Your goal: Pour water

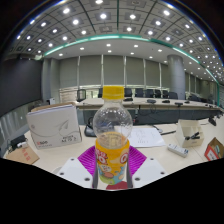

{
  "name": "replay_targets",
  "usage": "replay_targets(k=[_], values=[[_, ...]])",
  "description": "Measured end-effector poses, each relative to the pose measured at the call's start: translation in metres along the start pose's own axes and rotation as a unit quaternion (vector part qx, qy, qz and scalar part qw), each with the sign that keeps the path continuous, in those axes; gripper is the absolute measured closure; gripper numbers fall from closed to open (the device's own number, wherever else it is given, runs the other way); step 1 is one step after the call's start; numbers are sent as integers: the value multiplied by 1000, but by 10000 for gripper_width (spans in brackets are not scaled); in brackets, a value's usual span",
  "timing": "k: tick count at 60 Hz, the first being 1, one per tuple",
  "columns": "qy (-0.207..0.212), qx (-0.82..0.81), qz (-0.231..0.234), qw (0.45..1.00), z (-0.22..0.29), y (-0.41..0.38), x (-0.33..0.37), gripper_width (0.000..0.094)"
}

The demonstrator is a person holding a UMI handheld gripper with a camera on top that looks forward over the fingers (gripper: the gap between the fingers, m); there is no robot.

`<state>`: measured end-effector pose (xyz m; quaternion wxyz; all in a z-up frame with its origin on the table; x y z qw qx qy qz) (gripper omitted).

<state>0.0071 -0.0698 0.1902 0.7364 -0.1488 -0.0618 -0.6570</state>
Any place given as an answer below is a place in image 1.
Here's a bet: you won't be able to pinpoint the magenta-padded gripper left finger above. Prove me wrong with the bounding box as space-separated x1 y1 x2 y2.
57 145 100 189

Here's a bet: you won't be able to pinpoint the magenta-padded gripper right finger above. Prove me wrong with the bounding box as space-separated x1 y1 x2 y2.
126 145 167 189

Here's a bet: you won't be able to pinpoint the yellow-capped clear drink bottle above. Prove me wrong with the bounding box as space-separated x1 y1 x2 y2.
92 85 134 186

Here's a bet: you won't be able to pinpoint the flat round red coaster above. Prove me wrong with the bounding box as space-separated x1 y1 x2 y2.
105 181 129 191

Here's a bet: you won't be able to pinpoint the white paper sheet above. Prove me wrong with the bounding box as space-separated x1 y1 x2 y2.
128 126 166 148

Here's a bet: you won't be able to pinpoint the white remote control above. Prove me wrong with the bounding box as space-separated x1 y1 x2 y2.
167 143 190 158

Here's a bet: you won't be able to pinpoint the black bag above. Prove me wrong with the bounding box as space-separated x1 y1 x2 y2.
83 115 98 138

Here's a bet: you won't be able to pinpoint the white cardboard paper box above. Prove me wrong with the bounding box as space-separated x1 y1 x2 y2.
26 102 83 150

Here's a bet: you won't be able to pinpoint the small open white box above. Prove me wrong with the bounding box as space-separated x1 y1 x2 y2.
175 119 205 148

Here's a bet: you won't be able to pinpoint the long curved conference desk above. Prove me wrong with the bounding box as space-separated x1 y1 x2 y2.
74 96 223 126

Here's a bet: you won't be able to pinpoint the black flat device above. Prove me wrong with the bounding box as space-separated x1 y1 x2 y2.
9 134 28 151

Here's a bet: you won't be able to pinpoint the red-lined open cardboard box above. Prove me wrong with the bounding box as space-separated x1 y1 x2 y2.
203 136 224 162

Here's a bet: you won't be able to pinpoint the black desk monitor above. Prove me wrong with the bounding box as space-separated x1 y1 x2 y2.
76 88 87 103

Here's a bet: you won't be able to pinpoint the row of black office chairs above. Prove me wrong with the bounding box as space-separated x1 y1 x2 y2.
97 87 179 100

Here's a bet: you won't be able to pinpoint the ceiling lights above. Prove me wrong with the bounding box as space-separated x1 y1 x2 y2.
9 0 224 81

